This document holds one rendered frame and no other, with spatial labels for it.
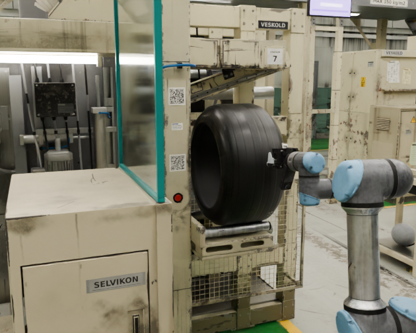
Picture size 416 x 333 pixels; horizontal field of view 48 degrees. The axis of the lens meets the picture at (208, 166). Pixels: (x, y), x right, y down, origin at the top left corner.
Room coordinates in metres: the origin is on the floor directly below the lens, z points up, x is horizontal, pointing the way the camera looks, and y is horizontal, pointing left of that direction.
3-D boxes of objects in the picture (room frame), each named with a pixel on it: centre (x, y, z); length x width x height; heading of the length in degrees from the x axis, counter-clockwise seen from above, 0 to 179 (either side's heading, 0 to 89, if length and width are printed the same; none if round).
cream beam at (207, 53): (2.52, -0.09, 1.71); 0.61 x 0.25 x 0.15; 111
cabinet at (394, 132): (6.27, -2.72, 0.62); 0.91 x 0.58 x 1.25; 111
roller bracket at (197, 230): (2.13, 0.09, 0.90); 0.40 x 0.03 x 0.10; 21
